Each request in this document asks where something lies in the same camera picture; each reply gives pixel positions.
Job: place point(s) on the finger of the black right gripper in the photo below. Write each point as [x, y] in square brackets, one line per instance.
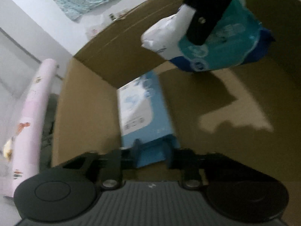
[207, 14]

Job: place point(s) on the brown cardboard box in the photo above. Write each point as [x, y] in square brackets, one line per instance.
[250, 113]

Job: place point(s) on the blue white tissue pack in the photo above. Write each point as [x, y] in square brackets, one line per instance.
[239, 38]

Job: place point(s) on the light blue wipes pack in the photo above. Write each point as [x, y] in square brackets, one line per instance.
[143, 115]

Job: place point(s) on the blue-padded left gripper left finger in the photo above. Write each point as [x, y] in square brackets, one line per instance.
[106, 171]

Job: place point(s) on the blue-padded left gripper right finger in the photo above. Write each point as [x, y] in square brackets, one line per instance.
[194, 168]

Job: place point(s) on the pink-covered folding table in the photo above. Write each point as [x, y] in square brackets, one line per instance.
[23, 149]

